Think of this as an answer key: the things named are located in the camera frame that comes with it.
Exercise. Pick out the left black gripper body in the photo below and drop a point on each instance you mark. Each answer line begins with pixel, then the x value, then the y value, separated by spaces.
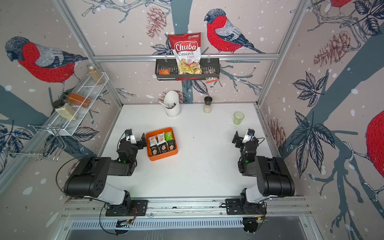
pixel 139 142

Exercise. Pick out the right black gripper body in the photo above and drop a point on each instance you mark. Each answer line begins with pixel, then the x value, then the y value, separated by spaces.
pixel 240 139

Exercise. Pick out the orange storage box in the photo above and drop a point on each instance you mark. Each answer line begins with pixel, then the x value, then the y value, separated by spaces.
pixel 164 155

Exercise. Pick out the white drycake cookie packet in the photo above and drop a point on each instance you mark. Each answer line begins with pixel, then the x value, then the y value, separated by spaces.
pixel 161 138

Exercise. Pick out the green cookie packet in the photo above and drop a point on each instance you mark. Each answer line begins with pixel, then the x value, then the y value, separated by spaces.
pixel 169 136

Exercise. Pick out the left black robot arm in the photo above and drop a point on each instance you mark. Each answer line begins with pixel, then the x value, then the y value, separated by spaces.
pixel 89 178

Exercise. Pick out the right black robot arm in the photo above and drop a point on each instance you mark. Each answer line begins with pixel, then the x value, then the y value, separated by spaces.
pixel 273 179

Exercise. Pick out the black cookie packet left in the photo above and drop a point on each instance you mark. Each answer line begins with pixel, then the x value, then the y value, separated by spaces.
pixel 155 150

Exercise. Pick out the black cookie packet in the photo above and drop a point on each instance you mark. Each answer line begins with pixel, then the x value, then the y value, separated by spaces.
pixel 155 150
pixel 163 148
pixel 171 145

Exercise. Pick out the green translucent cup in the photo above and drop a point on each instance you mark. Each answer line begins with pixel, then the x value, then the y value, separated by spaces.
pixel 238 118

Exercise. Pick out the black cookie packet middle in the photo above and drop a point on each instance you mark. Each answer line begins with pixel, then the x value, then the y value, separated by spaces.
pixel 163 148

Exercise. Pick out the black cookie packet right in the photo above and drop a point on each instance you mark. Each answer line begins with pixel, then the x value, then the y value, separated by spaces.
pixel 171 145

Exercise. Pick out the glass spice jar black lid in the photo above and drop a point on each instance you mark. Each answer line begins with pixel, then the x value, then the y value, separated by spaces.
pixel 208 104

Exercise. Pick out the white utensil holder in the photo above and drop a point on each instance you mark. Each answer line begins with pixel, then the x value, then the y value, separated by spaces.
pixel 171 102

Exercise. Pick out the pale yellow block jar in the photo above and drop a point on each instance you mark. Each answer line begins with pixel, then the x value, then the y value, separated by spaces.
pixel 67 112

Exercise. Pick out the orange sauce bottle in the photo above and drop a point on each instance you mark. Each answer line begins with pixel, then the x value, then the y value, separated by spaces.
pixel 78 100

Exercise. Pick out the grain filled glass jar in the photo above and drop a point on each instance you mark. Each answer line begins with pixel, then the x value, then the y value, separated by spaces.
pixel 96 74

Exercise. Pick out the red Chuba chips bag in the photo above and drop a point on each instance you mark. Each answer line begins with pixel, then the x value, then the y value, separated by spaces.
pixel 187 50

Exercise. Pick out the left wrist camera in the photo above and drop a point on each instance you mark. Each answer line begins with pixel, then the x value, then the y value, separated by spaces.
pixel 129 135

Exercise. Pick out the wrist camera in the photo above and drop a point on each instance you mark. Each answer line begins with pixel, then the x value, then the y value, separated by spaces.
pixel 129 135
pixel 249 136

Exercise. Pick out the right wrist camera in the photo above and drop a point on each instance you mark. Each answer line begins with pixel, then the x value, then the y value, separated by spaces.
pixel 249 136

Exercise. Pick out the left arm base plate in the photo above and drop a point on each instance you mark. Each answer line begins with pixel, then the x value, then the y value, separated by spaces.
pixel 131 208

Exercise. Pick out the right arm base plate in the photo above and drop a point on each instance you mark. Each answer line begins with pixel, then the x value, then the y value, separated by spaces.
pixel 242 207

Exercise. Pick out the white wire wall shelf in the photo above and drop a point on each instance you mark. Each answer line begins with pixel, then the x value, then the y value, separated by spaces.
pixel 90 91

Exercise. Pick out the black hanging wire basket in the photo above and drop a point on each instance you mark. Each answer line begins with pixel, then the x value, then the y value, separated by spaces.
pixel 171 70

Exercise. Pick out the metal wire rack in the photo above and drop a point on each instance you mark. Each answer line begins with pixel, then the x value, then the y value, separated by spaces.
pixel 35 143

